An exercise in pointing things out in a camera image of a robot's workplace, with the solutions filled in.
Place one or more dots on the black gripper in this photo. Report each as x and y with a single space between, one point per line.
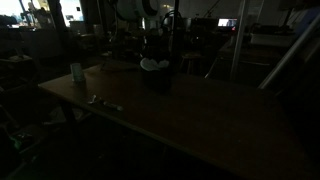
154 45

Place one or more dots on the white cloth towel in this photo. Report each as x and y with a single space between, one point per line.
153 64

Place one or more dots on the small black basket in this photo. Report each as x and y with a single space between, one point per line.
156 80

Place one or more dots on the round wooden stool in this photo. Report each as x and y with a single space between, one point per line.
191 60

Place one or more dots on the black and white marker pen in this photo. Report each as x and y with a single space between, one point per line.
112 106

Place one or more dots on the lit computer monitor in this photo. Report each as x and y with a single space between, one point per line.
227 22

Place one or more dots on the crumpled clear plastic piece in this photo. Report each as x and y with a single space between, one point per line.
94 99

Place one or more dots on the white plastic cup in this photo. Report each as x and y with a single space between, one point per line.
77 72

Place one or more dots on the slanted grey metal bar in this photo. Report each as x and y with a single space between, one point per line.
290 53

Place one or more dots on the dark vertical post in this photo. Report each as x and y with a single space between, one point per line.
174 36

